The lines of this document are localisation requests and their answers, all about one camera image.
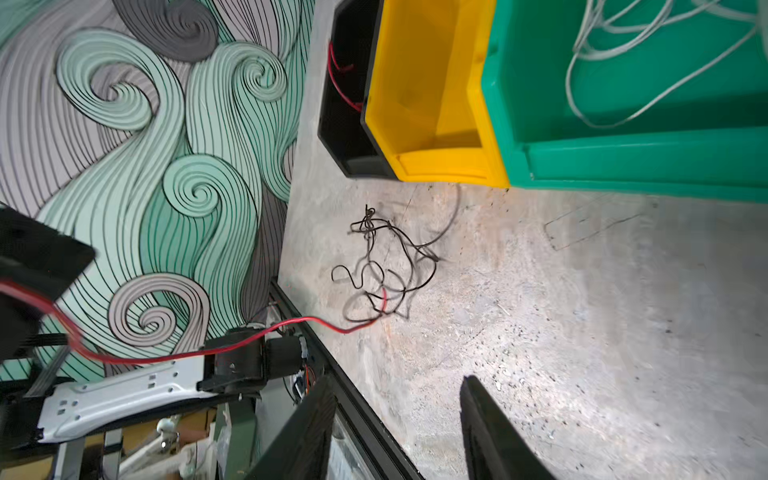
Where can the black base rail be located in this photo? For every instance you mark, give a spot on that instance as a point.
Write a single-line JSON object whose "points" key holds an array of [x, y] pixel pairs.
{"points": [[362, 447]]}

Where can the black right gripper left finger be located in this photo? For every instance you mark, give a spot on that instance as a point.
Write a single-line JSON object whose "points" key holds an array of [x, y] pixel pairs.
{"points": [[302, 448]]}

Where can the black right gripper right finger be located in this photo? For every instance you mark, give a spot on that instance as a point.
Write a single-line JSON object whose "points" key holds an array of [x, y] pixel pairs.
{"points": [[493, 448]]}

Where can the black storage bin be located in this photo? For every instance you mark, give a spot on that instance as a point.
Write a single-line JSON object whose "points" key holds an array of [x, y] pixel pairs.
{"points": [[350, 54]]}

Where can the green storage bin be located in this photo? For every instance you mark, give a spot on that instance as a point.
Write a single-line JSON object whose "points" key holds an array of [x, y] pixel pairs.
{"points": [[656, 97]]}

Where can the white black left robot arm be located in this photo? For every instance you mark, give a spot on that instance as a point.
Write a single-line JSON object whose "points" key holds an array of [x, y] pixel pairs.
{"points": [[48, 409]]}

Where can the yellow storage bin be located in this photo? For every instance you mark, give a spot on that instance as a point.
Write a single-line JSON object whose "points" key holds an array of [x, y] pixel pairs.
{"points": [[425, 109]]}

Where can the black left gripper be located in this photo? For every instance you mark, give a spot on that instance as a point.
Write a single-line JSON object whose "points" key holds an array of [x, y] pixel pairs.
{"points": [[39, 259]]}

